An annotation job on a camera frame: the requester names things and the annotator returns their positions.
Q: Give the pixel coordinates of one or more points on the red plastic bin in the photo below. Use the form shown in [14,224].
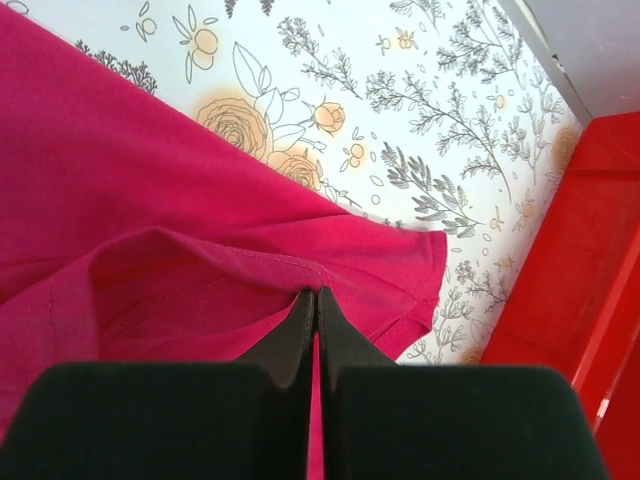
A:
[575,304]

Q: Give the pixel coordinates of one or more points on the floral patterned table mat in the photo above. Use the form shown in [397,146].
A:
[416,114]

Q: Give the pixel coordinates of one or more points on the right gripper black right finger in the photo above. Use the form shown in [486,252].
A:
[382,420]

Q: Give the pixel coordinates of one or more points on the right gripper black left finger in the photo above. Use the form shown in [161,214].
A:
[245,419]

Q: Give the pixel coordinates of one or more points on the magenta t shirt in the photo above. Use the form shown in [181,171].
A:
[130,234]

